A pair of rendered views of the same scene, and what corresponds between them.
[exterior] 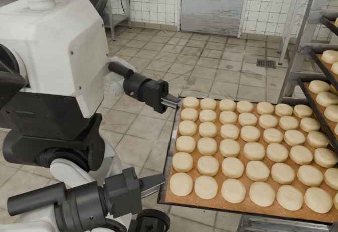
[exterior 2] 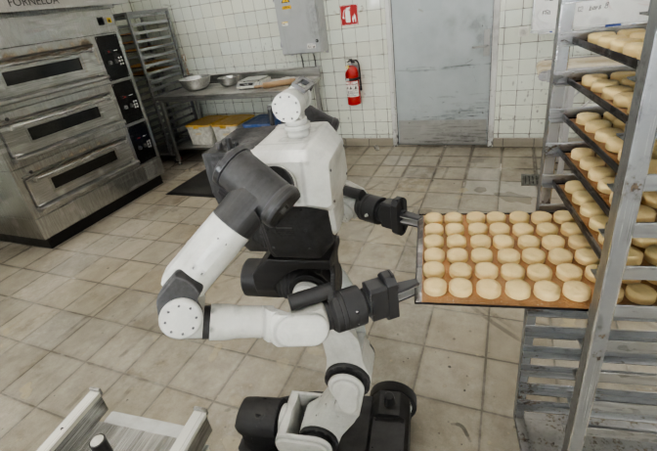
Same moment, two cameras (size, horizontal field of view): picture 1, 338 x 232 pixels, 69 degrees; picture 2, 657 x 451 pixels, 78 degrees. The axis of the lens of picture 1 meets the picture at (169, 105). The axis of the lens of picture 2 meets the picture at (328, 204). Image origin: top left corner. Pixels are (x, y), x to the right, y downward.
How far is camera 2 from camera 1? 0.44 m
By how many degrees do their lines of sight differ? 12
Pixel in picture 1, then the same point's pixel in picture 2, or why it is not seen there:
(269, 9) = (531, 101)
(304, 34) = (548, 134)
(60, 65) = (323, 181)
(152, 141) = not seen: hidden behind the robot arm
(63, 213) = (333, 306)
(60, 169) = not seen: hidden behind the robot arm
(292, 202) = (548, 292)
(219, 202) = (474, 299)
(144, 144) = not seen: hidden behind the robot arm
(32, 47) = (305, 166)
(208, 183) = (462, 283)
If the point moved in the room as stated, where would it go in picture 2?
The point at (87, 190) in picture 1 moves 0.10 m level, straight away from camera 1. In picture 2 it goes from (350, 290) to (331, 267)
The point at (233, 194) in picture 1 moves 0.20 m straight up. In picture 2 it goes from (488, 290) to (493, 205)
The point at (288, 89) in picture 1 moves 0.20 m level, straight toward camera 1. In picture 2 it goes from (545, 195) to (530, 229)
